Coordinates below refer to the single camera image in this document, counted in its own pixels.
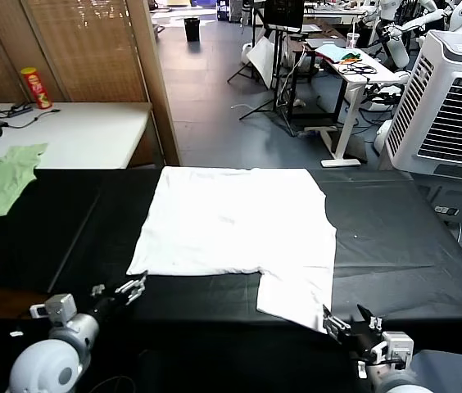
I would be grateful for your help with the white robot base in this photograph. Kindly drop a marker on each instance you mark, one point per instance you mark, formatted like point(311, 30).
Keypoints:
point(383, 137)

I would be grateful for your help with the white long table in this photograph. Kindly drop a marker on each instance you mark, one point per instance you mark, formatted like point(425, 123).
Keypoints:
point(337, 10)

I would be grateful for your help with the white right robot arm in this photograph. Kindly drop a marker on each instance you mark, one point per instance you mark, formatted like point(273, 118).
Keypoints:
point(390, 378)

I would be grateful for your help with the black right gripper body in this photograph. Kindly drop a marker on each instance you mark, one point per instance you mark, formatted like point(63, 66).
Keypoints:
point(358, 337)

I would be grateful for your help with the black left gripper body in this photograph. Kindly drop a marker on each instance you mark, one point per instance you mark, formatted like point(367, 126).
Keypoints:
point(108, 305)

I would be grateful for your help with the black tripod stand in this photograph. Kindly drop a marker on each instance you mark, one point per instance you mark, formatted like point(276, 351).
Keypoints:
point(277, 73)

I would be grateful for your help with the white leaning board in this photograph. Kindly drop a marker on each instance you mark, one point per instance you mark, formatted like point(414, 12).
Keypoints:
point(260, 57)

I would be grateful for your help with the plastic cup with straw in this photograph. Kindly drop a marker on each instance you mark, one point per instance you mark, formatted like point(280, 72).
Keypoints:
point(352, 41)

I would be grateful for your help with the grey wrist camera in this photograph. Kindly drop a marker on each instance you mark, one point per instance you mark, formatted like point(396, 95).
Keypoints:
point(397, 346)
point(57, 307)

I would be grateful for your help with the white printed t-shirt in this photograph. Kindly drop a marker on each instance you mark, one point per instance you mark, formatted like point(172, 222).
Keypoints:
point(235, 221)

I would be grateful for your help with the grey laptop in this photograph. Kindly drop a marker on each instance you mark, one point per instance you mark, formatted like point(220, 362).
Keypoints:
point(325, 41)

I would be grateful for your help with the grey blue chair seat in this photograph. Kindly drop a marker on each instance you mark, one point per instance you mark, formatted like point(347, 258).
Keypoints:
point(456, 370)

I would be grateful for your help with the black monitor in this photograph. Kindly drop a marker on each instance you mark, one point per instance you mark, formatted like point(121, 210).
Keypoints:
point(282, 12)

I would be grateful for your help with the white standing desk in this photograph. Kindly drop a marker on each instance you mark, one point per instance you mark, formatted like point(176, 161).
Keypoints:
point(378, 75)

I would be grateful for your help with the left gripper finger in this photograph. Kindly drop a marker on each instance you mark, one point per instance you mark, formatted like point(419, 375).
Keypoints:
point(134, 284)
point(98, 289)

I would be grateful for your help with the white air cooler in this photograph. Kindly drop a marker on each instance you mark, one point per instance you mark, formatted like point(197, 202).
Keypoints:
point(440, 102)

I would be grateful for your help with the pale teal cloth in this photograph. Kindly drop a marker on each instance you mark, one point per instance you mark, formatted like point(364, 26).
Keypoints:
point(331, 52)

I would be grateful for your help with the orange green cloth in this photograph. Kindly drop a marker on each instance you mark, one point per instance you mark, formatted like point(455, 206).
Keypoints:
point(350, 56)

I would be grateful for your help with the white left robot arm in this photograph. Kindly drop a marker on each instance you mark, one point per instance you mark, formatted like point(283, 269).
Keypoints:
point(46, 364)

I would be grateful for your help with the white round robot head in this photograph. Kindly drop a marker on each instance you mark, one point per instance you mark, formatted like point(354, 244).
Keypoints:
point(460, 14)

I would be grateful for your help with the white power socket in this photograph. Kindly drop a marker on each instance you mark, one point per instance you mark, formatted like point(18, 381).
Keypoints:
point(446, 210)

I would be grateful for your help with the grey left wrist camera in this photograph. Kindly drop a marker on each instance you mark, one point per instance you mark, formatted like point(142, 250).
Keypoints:
point(57, 307)

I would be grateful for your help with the black trash bin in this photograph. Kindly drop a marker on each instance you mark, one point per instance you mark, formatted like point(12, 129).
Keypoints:
point(191, 29)

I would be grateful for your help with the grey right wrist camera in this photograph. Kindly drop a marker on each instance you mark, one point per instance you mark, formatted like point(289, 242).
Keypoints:
point(397, 346)

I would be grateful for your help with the grey power strip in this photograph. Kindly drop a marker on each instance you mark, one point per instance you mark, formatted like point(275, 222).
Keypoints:
point(21, 109)

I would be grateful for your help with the black table cover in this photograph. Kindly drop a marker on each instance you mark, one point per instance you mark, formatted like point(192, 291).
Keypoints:
point(378, 254)

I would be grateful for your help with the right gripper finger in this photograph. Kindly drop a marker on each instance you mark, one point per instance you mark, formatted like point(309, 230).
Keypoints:
point(372, 322)
point(334, 325)

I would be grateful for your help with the red chips can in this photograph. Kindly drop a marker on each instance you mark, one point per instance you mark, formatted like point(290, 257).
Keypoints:
point(36, 88)

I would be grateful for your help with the white humanoid robot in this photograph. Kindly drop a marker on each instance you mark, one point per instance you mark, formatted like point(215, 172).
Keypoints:
point(397, 49)

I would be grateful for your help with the white side table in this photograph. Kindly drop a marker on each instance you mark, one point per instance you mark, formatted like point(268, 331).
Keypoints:
point(91, 135)

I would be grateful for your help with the black frame desk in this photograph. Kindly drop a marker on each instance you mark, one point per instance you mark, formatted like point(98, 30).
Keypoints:
point(330, 29)

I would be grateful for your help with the wooden folding screen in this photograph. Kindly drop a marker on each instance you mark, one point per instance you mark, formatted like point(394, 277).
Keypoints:
point(91, 49)

